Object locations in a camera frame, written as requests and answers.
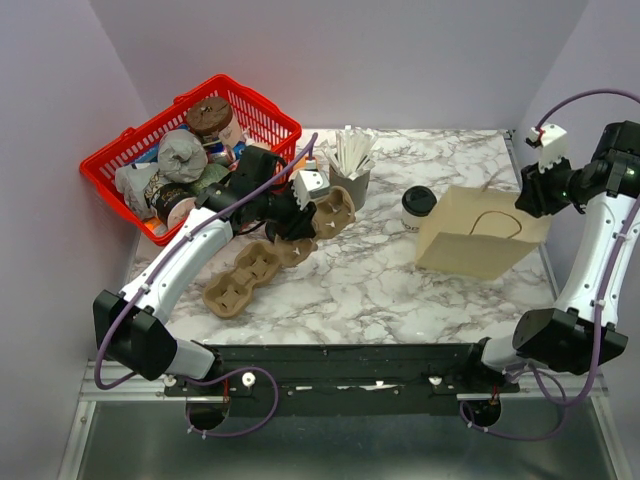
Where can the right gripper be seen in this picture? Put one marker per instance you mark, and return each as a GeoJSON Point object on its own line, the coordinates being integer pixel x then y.
{"type": "Point", "coordinates": [533, 197]}

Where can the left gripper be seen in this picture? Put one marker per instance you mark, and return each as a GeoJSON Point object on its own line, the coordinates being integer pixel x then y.
{"type": "Point", "coordinates": [300, 225]}

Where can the brown paper bag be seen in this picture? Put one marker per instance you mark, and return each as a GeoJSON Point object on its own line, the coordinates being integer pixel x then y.
{"type": "Point", "coordinates": [478, 233]}

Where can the black coffee cup lid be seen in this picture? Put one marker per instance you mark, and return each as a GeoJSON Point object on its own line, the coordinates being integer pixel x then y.
{"type": "Point", "coordinates": [419, 201]}

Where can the white paper cup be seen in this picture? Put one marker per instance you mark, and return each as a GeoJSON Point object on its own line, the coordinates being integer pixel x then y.
{"type": "Point", "coordinates": [412, 219]}

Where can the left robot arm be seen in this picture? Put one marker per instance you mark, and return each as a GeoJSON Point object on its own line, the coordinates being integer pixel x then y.
{"type": "Point", "coordinates": [130, 324]}

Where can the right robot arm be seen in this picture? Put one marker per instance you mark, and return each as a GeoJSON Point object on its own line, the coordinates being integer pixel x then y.
{"type": "Point", "coordinates": [579, 331]}

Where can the grey straw holder cup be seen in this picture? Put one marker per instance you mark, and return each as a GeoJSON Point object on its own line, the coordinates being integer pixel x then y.
{"type": "Point", "coordinates": [357, 189]}

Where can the green avocado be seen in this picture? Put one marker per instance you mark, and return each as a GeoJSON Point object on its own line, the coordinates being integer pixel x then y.
{"type": "Point", "coordinates": [213, 173]}

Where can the cardboard cup carrier tray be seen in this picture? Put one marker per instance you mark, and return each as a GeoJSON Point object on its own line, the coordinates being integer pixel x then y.
{"type": "Point", "coordinates": [229, 293]}

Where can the white paper straws bundle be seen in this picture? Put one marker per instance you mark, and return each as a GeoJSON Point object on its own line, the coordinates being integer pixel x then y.
{"type": "Point", "coordinates": [351, 156]}

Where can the red plastic basket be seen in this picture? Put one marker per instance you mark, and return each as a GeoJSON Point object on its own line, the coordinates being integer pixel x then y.
{"type": "Point", "coordinates": [263, 120]}

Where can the black printed paper cup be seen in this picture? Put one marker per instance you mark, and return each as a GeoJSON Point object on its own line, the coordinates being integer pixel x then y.
{"type": "Point", "coordinates": [170, 202]}

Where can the grey crumpled paper bag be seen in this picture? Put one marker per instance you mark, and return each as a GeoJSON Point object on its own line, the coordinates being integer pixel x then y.
{"type": "Point", "coordinates": [181, 156]}

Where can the brown lidded ice cream tub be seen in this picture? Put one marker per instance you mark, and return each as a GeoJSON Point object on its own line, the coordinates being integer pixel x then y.
{"type": "Point", "coordinates": [209, 116]}

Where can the white crumpled paper wrapper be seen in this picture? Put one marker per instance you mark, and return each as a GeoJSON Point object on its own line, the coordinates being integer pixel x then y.
{"type": "Point", "coordinates": [131, 181]}

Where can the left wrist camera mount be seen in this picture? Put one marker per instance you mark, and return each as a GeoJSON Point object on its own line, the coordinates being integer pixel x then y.
{"type": "Point", "coordinates": [309, 184]}

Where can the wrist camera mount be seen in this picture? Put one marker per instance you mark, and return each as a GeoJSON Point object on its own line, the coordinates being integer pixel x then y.
{"type": "Point", "coordinates": [309, 184]}
{"type": "Point", "coordinates": [551, 143]}

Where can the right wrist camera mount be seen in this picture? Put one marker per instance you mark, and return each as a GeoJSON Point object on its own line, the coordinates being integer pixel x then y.
{"type": "Point", "coordinates": [551, 143]}

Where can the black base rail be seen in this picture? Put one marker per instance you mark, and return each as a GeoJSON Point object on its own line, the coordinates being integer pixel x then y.
{"type": "Point", "coordinates": [347, 380]}

